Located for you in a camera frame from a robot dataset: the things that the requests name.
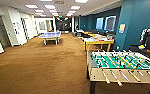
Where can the yellow air hockey table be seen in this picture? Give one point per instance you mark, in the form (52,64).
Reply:
(97,41)

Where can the yellow wall poster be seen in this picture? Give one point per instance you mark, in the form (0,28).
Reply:
(122,27)

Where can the interior glass window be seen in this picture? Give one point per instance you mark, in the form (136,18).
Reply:
(99,23)
(110,23)

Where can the green foosball table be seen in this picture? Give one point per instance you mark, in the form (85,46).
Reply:
(124,65)

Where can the blue ping pong table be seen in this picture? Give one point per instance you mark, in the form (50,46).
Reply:
(51,35)

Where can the dark grey door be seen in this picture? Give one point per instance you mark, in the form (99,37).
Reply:
(0,31)

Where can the rectangular ceiling light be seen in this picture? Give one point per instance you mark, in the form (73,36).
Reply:
(75,7)
(81,1)
(31,6)
(50,6)

